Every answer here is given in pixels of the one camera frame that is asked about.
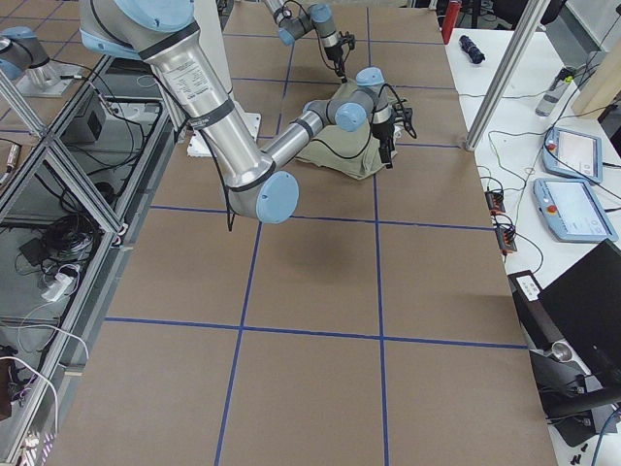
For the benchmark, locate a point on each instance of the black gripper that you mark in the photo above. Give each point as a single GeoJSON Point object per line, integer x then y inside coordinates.
{"type": "Point", "coordinates": [334, 52]}
{"type": "Point", "coordinates": [383, 130]}

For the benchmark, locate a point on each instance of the olive green long-sleeve shirt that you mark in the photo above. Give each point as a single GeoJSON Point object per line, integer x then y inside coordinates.
{"type": "Point", "coordinates": [345, 142]}

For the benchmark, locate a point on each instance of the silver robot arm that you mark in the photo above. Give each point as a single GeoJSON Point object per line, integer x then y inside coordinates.
{"type": "Point", "coordinates": [166, 36]}
{"type": "Point", "coordinates": [294, 21]}

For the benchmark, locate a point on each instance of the red cylinder tube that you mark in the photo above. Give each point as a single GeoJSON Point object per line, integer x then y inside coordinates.
{"type": "Point", "coordinates": [452, 11]}

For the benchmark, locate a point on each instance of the folded dark plaid umbrella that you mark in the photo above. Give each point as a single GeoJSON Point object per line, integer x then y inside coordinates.
{"type": "Point", "coordinates": [468, 47]}

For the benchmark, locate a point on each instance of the black power strip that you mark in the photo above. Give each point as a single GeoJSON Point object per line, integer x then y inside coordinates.
{"type": "Point", "coordinates": [504, 227]}

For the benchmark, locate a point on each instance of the far blue teach pendant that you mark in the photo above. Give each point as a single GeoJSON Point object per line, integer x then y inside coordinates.
{"type": "Point", "coordinates": [570, 153]}

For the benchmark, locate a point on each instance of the blue teach pendant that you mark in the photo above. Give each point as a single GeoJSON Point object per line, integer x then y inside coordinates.
{"type": "Point", "coordinates": [572, 211]}
{"type": "Point", "coordinates": [570, 153]}

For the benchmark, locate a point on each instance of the near blue teach pendant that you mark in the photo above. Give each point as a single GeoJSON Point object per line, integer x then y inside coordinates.
{"type": "Point", "coordinates": [572, 211]}

